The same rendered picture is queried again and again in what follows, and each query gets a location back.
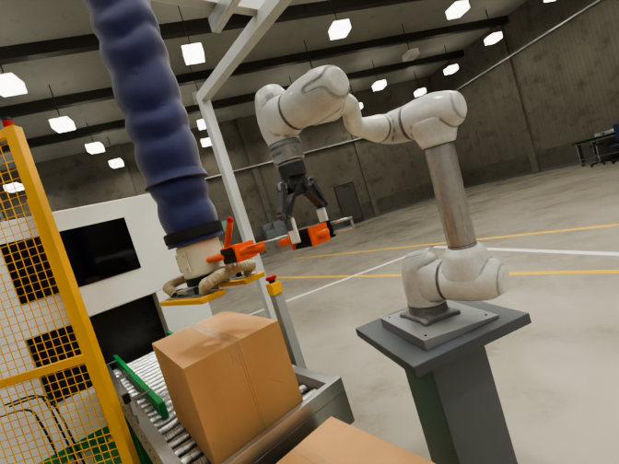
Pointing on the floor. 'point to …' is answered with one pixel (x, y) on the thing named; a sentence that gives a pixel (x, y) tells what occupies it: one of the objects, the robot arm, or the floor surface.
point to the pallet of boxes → (274, 229)
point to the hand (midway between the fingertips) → (311, 233)
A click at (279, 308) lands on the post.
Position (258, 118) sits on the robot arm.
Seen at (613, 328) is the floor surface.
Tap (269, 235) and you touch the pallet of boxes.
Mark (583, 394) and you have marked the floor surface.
